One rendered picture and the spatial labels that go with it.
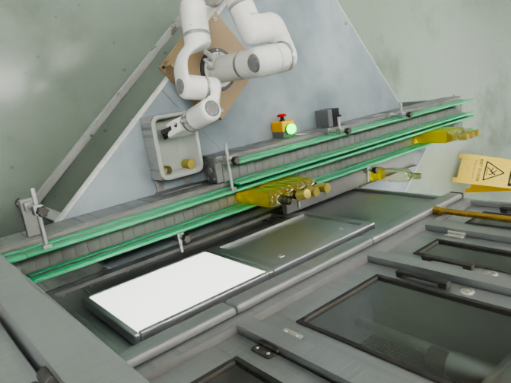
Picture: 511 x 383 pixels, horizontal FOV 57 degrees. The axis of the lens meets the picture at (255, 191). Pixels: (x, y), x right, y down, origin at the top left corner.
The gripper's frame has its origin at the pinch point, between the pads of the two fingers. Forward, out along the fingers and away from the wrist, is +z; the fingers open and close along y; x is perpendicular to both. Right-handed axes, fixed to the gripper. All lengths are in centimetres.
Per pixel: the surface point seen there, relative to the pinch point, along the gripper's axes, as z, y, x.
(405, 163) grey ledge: 2, 131, -36
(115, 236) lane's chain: -0.2, -29.5, -29.5
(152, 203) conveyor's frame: -1.6, -15.1, -22.3
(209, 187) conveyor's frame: -1.4, 8.0, -22.0
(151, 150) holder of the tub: 2.0, -8.2, -4.3
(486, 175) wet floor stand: 74, 348, -74
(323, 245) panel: -40, 18, -50
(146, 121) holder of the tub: -0.7, -8.5, 5.4
